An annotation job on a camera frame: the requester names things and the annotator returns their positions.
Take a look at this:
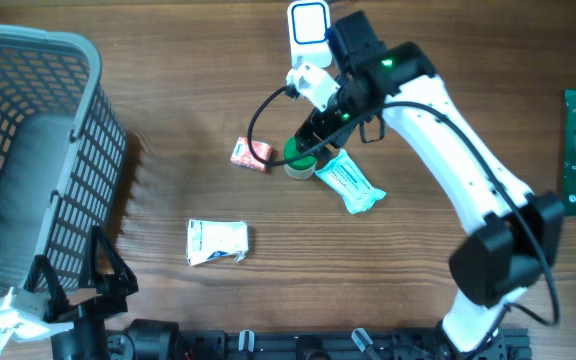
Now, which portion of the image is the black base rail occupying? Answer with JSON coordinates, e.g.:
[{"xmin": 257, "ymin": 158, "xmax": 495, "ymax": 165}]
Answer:
[{"xmin": 107, "ymin": 327, "xmax": 533, "ymax": 360}]

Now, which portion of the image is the white plaster box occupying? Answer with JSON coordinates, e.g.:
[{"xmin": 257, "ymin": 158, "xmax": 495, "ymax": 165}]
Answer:
[{"xmin": 186, "ymin": 219, "xmax": 249, "ymax": 266}]

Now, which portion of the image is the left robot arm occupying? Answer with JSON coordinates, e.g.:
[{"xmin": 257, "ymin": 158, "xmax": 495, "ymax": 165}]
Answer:
[{"xmin": 23, "ymin": 226, "xmax": 179, "ymax": 359}]

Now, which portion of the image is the red orange small packet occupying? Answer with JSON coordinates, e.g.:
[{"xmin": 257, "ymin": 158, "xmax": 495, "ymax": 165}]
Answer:
[{"xmin": 230, "ymin": 137, "xmax": 272, "ymax": 172}]

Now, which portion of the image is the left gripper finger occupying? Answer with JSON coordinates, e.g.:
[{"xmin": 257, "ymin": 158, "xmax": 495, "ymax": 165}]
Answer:
[
  {"xmin": 78, "ymin": 225, "xmax": 136, "ymax": 290},
  {"xmin": 23, "ymin": 255, "xmax": 71, "ymax": 320}
]

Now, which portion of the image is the white barcode scanner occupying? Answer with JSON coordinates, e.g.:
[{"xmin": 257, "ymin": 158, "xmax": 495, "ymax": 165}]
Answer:
[{"xmin": 286, "ymin": 0, "xmax": 332, "ymax": 68}]

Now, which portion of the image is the grey plastic mesh basket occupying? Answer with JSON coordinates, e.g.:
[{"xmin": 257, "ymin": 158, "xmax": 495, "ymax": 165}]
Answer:
[{"xmin": 0, "ymin": 25, "xmax": 127, "ymax": 297}]

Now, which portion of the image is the teal tissue pack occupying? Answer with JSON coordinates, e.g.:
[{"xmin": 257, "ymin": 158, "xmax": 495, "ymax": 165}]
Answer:
[{"xmin": 315, "ymin": 149, "xmax": 386, "ymax": 214}]

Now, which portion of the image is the green lid jar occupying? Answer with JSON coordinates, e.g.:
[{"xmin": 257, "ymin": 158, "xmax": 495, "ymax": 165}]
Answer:
[{"xmin": 283, "ymin": 137, "xmax": 317, "ymax": 180}]

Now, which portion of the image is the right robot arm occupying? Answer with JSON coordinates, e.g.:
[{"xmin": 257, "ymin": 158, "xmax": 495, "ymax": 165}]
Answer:
[{"xmin": 286, "ymin": 2, "xmax": 564, "ymax": 359}]

